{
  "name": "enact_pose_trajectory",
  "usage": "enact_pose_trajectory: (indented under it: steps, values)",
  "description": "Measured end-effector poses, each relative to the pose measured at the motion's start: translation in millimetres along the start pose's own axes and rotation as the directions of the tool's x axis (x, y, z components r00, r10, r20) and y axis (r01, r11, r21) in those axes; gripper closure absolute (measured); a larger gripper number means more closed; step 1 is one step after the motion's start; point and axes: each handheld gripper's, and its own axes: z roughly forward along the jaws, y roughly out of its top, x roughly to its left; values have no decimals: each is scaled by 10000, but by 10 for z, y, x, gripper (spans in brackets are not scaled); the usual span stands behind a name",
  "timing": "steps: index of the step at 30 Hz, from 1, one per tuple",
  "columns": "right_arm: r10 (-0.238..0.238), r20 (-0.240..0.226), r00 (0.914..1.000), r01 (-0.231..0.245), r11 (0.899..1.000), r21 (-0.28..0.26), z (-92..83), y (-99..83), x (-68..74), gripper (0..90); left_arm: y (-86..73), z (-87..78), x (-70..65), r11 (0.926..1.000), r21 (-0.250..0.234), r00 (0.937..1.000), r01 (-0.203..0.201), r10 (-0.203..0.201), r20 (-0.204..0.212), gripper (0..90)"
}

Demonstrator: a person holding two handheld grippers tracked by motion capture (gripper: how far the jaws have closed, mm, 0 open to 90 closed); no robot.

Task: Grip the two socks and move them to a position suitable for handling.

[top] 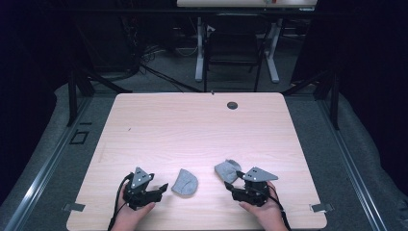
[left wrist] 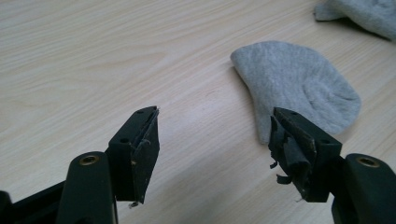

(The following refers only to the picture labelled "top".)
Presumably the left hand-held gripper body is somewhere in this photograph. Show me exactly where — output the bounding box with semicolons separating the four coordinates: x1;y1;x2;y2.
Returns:
123;167;155;211

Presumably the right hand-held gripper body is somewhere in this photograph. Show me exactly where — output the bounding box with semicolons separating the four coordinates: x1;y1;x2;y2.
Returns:
233;167;279;207

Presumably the grey sock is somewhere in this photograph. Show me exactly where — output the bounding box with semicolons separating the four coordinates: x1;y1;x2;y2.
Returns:
214;159;242;185
170;168;199;196

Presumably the person's right hand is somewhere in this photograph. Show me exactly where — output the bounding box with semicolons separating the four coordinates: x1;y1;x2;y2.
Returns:
239;182;289;231

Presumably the person's left hand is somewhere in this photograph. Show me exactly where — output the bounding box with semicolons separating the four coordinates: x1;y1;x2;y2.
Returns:
112;195;157;231

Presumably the black tape square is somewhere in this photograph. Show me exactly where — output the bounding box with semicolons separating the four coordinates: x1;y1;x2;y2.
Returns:
69;130;89;145

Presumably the black metal stand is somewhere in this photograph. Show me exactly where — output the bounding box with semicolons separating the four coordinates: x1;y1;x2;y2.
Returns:
282;68;342;131
66;64;133;127

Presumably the black chair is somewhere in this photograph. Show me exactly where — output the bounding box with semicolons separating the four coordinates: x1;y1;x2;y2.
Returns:
202;13;273;93

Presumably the white desk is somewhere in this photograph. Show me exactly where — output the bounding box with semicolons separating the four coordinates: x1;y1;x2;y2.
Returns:
176;0;319;84

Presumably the dark curtain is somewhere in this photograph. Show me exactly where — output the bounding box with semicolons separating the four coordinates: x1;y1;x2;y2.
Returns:
0;0;78;200
290;0;408;195

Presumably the right hand-held gripper black cable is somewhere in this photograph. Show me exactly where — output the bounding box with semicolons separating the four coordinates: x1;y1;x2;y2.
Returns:
268;185;293;231

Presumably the hand-held gripper black cable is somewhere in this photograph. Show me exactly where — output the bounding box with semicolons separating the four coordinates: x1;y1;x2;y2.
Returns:
108;172;135;231
268;185;293;231

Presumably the left hand-held gripper black cable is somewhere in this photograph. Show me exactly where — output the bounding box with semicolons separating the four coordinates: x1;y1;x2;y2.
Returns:
108;172;135;231

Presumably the grey table bracket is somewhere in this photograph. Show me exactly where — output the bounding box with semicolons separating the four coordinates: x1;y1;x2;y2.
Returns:
310;202;335;214
62;202;87;213

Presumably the aluminium floor rail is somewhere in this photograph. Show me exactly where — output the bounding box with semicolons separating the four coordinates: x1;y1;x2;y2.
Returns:
317;99;390;231
2;95;94;231

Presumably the black floor cable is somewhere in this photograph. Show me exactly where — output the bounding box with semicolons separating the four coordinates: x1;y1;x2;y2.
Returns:
140;63;204;93

